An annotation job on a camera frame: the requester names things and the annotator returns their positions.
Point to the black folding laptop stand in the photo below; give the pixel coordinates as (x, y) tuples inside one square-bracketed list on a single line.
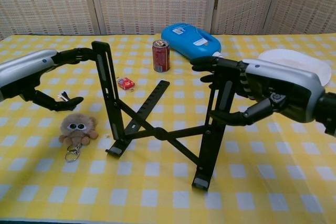
[(160, 132)]

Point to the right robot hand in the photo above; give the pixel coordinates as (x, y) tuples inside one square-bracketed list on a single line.
[(283, 85)]

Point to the red soda can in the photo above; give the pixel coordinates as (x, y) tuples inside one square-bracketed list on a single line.
[(161, 56)]

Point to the yellow checked tablecloth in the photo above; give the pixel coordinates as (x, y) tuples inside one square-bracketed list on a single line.
[(105, 182)]

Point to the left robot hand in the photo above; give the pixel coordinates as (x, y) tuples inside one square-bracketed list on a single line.
[(23, 69)]

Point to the black staple remover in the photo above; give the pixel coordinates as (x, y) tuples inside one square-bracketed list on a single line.
[(63, 96)]

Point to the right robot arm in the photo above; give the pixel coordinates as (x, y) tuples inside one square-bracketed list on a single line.
[(328, 111)]

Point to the white paper plate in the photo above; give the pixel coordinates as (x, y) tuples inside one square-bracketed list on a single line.
[(288, 56)]

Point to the small red box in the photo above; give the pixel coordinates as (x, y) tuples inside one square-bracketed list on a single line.
[(126, 83)]

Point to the blue pump detergent bottle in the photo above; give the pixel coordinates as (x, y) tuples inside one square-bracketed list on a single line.
[(183, 40)]

